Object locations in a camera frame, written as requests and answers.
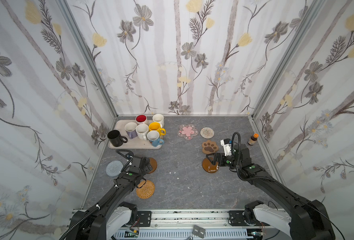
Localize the yellow mug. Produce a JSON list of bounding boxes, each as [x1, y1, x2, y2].
[[149, 122, 166, 136]]

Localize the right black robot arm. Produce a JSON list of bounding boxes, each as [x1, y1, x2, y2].
[[205, 132, 337, 240]]

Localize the woven rattan round coaster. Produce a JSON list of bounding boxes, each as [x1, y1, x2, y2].
[[136, 180, 156, 199]]

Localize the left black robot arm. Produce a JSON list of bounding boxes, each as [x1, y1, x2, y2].
[[60, 149, 153, 240]]

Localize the red interior white mug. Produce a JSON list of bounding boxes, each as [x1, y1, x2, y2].
[[135, 115, 148, 125]]

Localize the grey blue round coaster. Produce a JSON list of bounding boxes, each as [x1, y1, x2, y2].
[[106, 161, 123, 177]]

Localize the black mug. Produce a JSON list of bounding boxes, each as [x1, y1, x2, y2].
[[107, 130, 128, 148]]

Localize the dark brown glossy round coaster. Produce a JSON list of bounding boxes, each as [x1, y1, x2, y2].
[[202, 158, 219, 174]]

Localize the white mug back right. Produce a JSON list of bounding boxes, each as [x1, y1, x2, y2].
[[152, 114, 165, 128]]

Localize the pink cherry blossom coaster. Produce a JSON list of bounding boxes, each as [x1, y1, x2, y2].
[[178, 124, 198, 140]]

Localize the brown paw print coaster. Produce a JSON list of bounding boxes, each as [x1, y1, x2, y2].
[[202, 140, 219, 155]]

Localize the white mug centre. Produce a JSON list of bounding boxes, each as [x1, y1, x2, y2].
[[136, 124, 149, 141]]

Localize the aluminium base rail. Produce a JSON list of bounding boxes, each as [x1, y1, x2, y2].
[[65, 209, 319, 240]]

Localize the small brown bottle orange cap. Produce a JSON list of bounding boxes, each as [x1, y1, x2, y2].
[[248, 134, 259, 146]]

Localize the white braided round coaster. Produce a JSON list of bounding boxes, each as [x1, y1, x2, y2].
[[200, 127, 215, 139]]

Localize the blue mug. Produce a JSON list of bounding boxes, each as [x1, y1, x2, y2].
[[147, 131, 164, 148]]

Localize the brown round wooden coaster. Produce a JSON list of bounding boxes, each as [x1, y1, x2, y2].
[[148, 158, 158, 174]]

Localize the beige plastic tray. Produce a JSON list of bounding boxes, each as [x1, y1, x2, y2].
[[109, 120, 162, 149]]

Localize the lavender mug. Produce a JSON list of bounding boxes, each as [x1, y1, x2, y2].
[[125, 122, 138, 139]]

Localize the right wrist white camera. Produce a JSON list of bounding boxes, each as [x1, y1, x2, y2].
[[220, 139, 233, 156]]

